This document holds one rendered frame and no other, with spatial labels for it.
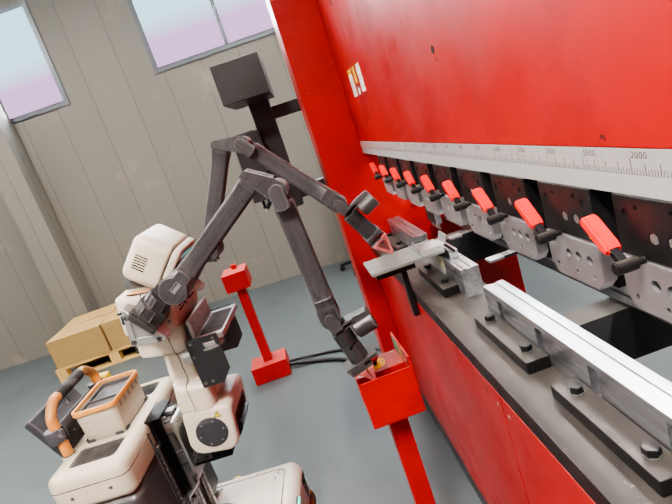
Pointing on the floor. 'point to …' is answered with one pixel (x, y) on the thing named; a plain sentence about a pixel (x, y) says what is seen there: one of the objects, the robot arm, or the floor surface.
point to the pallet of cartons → (90, 342)
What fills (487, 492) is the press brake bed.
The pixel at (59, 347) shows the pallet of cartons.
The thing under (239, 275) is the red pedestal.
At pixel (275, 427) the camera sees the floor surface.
